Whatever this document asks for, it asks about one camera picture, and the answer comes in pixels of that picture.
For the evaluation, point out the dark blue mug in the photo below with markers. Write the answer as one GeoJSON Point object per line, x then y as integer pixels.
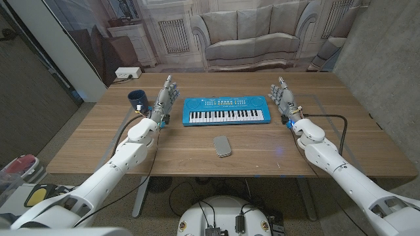
{"type": "Point", "coordinates": [138, 98]}

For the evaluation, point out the clear plastic container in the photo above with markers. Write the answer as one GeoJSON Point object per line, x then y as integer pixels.
{"type": "Point", "coordinates": [8, 187]}

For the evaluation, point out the clear bin with red contents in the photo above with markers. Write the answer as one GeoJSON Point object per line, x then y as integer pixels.
{"type": "Point", "coordinates": [23, 164]}

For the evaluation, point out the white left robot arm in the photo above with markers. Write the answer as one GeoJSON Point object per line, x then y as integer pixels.
{"type": "Point", "coordinates": [124, 157]}

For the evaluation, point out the black power adapter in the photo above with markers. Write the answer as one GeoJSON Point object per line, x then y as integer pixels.
{"type": "Point", "coordinates": [239, 224]}

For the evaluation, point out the blue toy piano keyboard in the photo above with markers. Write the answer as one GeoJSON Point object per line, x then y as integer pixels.
{"type": "Point", "coordinates": [226, 104]}

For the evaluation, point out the printed sofa room backdrop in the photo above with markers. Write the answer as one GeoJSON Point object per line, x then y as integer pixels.
{"type": "Point", "coordinates": [252, 32]}

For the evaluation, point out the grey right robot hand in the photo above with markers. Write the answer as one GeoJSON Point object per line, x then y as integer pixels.
{"type": "Point", "coordinates": [287, 101]}

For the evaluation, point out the flat grey tin can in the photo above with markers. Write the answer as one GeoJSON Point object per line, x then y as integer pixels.
{"type": "Point", "coordinates": [222, 146]}

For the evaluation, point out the black round floor fan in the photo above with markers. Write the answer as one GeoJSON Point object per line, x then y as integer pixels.
{"type": "Point", "coordinates": [159, 184]}

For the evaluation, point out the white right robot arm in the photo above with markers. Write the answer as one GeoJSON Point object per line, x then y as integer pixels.
{"type": "Point", "coordinates": [331, 157]}

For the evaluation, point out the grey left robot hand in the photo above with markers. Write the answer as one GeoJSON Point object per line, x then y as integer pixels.
{"type": "Point", "coordinates": [162, 103]}

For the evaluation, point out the grey metal table leg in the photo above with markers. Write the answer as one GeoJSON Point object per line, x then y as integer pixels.
{"type": "Point", "coordinates": [308, 200]}
{"type": "Point", "coordinates": [140, 196]}

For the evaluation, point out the white power strip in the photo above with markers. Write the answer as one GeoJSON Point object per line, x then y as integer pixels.
{"type": "Point", "coordinates": [128, 72]}

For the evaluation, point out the yellow and black pedal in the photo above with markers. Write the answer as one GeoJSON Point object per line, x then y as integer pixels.
{"type": "Point", "coordinates": [36, 196]}

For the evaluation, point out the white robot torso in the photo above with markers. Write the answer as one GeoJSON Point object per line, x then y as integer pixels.
{"type": "Point", "coordinates": [223, 213]}

